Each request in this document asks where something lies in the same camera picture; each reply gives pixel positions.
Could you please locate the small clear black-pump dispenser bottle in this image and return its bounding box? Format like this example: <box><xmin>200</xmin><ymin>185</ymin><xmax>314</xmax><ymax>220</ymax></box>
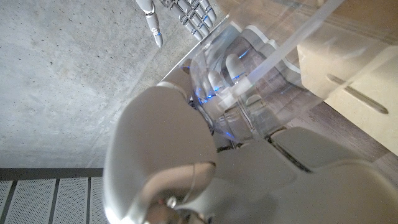
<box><xmin>186</xmin><ymin>0</ymin><xmax>398</xmax><ymax>147</ymax></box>

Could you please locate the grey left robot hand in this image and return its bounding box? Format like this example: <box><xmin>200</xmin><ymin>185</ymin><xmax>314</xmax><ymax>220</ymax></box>
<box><xmin>104</xmin><ymin>54</ymin><xmax>398</xmax><ymax>224</ymax></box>

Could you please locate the light wooden drawer box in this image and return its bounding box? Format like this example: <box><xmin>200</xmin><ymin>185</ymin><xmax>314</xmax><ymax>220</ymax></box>
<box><xmin>297</xmin><ymin>0</ymin><xmax>398</xmax><ymax>156</ymax></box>

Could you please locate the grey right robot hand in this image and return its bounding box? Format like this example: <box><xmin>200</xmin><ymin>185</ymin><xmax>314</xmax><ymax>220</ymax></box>
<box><xmin>135</xmin><ymin>0</ymin><xmax>218</xmax><ymax>49</ymax></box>

